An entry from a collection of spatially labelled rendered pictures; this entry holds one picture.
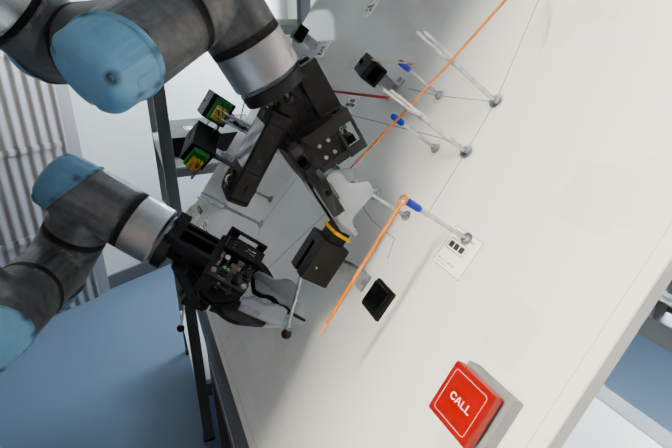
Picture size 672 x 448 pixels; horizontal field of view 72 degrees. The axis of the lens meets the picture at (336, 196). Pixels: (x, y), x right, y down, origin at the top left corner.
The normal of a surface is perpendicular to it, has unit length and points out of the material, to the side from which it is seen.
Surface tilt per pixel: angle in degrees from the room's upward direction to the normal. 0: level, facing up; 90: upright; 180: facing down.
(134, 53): 82
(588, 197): 54
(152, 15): 60
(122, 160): 90
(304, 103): 93
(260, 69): 98
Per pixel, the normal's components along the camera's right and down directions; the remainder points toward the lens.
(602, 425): -0.02, -0.95
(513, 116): -0.75, -0.44
